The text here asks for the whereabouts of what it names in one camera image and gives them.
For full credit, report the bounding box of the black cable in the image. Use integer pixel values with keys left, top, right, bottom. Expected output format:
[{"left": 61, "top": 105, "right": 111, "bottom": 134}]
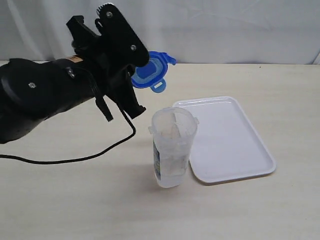
[{"left": 0, "top": 67, "right": 137, "bottom": 165}]

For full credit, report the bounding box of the clear plastic container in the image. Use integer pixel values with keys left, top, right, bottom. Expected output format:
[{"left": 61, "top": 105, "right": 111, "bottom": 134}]
[{"left": 148, "top": 107, "right": 199, "bottom": 189}]

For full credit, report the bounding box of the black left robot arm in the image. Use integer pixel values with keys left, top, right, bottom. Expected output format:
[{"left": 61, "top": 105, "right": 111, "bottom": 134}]
[{"left": 0, "top": 2, "right": 150, "bottom": 144}]

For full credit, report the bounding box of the blue plastic container lid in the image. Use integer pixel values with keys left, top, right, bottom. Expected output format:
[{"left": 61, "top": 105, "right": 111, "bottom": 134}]
[{"left": 131, "top": 51, "right": 177, "bottom": 94}]

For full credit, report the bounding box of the white backdrop curtain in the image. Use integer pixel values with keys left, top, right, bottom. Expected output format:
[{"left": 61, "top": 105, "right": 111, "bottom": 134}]
[{"left": 0, "top": 0, "right": 320, "bottom": 65}]

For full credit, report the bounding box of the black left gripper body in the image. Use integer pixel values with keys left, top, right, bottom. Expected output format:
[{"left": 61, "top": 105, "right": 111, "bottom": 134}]
[{"left": 66, "top": 2, "right": 150, "bottom": 119}]

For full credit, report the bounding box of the white plastic tray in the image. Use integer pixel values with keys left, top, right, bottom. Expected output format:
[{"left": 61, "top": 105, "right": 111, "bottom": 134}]
[{"left": 173, "top": 96, "right": 277, "bottom": 185}]

